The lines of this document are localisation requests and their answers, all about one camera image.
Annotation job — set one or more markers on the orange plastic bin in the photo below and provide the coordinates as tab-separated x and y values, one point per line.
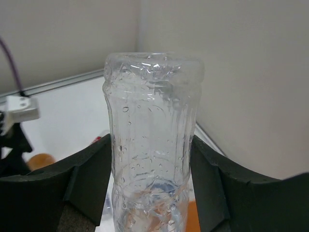
192	218

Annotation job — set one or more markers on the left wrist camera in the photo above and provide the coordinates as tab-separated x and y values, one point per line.
17	110

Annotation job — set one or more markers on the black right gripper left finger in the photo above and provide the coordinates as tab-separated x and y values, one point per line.
67	196

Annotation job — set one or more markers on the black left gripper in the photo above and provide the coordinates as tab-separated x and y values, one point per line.
13	163

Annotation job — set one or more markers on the clear unlabelled bottle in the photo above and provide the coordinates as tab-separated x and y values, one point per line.
152	101

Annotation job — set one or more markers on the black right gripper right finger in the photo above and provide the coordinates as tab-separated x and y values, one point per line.
232	198

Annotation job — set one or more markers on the red label clear bottle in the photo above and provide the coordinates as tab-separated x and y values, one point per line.
96	139

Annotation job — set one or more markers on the orange drink bottle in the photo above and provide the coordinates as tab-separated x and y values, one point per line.
40	160

